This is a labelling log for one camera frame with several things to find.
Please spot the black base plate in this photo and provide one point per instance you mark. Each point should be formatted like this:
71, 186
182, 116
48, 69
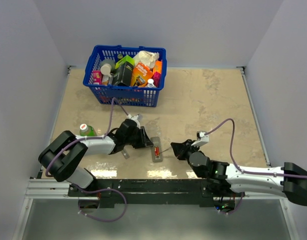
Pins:
110, 192

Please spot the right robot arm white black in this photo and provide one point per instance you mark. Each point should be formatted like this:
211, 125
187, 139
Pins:
222, 178

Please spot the crumpled white paper bag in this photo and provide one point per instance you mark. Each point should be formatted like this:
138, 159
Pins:
147, 58

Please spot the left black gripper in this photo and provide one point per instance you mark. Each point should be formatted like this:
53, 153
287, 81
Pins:
144, 141

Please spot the white grey remote control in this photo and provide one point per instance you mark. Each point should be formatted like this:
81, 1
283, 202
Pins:
156, 143

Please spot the orange Gillette razor box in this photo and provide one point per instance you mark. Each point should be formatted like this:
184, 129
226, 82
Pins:
140, 75

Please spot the blue plastic basket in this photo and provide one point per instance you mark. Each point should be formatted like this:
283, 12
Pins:
127, 95

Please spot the white pump bottle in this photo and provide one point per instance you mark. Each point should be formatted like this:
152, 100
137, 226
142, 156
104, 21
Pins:
107, 67

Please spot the grey battery cover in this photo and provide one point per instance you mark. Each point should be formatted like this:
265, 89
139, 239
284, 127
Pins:
125, 154

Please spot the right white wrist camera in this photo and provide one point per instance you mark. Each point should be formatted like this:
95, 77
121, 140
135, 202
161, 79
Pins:
202, 139

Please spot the pink box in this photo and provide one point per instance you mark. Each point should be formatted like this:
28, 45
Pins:
97, 77

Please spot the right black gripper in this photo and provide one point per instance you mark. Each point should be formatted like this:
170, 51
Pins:
180, 150

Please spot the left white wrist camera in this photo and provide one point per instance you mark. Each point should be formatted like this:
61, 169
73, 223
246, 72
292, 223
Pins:
136, 118

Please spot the black green box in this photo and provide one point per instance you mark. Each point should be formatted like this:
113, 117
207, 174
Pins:
123, 72

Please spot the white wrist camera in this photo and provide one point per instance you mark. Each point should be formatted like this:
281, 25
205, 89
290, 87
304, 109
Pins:
202, 139
136, 118

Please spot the orange juice bottle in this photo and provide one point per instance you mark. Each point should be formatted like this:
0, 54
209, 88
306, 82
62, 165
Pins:
87, 130

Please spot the small white cap bottle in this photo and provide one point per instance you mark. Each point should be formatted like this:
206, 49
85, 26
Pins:
150, 83

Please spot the magenta small box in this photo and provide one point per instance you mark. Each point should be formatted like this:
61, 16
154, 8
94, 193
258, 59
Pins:
156, 78

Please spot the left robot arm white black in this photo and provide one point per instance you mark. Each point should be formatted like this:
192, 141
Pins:
62, 157

